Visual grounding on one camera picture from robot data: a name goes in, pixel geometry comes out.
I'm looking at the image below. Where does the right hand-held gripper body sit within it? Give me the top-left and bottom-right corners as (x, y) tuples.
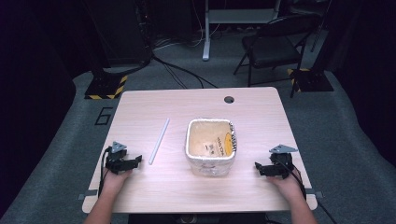
(264, 143), (299, 180)

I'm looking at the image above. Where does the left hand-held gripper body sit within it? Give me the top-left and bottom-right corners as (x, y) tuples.
(105, 141), (134, 175)

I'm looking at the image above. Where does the white straw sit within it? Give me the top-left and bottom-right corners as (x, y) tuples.
(148, 117), (171, 166)

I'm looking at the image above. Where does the clear plastic container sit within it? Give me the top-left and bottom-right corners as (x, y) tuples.
(184, 118), (238, 178)

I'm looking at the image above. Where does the person's left hand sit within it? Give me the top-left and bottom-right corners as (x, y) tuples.
(100, 168), (134, 198)

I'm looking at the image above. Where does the person's right hand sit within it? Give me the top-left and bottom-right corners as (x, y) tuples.
(266, 174), (305, 203)

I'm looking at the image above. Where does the grey tape strip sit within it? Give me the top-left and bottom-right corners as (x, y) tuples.
(304, 188), (324, 199)
(77, 189), (99, 201)

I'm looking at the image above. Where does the black stand base striped edge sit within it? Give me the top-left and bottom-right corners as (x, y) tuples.
(83, 68), (129, 101)
(287, 67), (334, 93)

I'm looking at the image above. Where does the black folding chair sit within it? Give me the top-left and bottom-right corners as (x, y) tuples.
(233, 13), (322, 99)

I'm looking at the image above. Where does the black cabinet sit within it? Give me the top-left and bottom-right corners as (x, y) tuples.
(83, 0), (154, 67)

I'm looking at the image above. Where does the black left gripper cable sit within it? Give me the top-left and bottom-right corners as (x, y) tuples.
(97, 147), (112, 198)

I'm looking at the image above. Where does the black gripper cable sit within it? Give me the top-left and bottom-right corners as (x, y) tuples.
(274, 158), (339, 224)
(97, 147), (112, 198)

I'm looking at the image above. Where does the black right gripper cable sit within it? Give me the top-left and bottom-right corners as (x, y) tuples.
(274, 158), (339, 224)

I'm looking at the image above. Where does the black floor cable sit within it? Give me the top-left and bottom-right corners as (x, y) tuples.
(151, 50), (219, 90)

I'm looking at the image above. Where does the white desk frame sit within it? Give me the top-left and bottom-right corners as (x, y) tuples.
(201, 0), (283, 63)

